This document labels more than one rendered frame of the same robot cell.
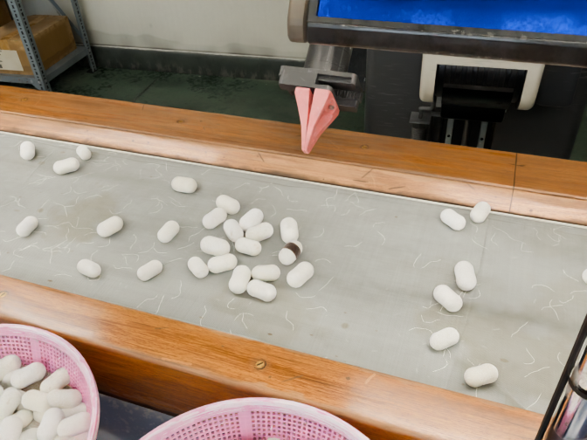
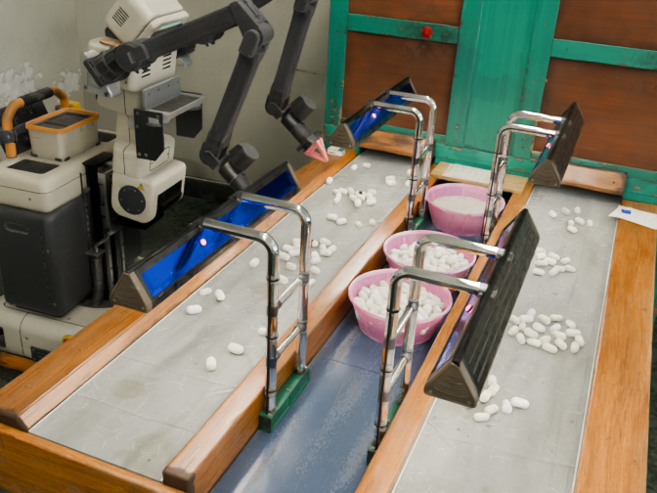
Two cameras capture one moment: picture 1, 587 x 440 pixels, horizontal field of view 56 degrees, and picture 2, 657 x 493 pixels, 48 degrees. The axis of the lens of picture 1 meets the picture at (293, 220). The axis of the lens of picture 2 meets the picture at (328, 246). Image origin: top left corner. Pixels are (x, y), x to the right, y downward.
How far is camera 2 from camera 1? 2.08 m
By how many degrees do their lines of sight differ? 74
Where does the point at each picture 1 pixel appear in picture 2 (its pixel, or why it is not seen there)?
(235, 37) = not seen: outside the picture
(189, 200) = (263, 264)
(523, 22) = (371, 126)
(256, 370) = (372, 246)
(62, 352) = (360, 280)
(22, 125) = (155, 315)
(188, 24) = not seen: outside the picture
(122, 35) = not seen: outside the picture
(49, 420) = (383, 287)
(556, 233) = (310, 201)
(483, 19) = (368, 128)
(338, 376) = (375, 236)
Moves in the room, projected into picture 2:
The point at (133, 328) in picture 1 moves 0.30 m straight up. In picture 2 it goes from (352, 266) to (360, 162)
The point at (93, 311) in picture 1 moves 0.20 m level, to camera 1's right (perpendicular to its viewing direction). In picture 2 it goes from (342, 274) to (342, 241)
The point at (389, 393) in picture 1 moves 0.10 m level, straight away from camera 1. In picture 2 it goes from (381, 230) to (349, 225)
